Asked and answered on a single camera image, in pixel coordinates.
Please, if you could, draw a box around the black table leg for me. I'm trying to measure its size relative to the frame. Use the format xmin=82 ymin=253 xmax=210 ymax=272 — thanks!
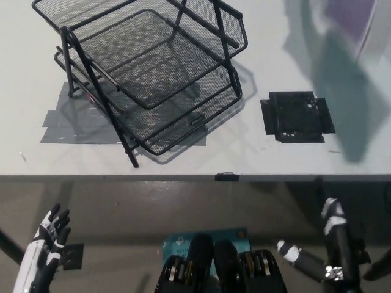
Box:
xmin=0 ymin=227 xmax=26 ymax=270
xmin=362 ymin=252 xmax=391 ymax=281

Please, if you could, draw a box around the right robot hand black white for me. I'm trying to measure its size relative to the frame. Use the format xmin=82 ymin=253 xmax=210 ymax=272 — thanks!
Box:
xmin=276 ymin=197 xmax=353 ymax=285

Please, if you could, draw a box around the purple spiral notebook cardboard back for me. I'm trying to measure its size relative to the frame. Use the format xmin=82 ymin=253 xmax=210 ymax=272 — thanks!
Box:
xmin=323 ymin=0 xmax=391 ymax=62

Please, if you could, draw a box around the black mesh file tray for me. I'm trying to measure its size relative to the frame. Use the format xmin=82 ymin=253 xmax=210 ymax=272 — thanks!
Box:
xmin=31 ymin=0 xmax=249 ymax=168

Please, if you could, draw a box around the teal cardboard box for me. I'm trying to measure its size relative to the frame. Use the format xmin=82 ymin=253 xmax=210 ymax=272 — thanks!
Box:
xmin=161 ymin=226 xmax=252 ymax=275

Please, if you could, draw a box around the grey duct tape patch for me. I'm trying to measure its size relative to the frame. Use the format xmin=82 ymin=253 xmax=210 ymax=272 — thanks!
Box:
xmin=39 ymin=81 xmax=208 ymax=146

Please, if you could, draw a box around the black tape square patch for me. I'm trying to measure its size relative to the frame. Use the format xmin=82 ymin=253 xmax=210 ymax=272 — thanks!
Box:
xmin=260 ymin=90 xmax=336 ymax=144

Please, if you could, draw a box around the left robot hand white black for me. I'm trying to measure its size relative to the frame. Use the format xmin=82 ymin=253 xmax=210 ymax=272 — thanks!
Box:
xmin=12 ymin=203 xmax=71 ymax=293

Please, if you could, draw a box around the small black tape strip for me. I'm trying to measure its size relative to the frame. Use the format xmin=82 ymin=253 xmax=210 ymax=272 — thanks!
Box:
xmin=215 ymin=172 xmax=241 ymax=183

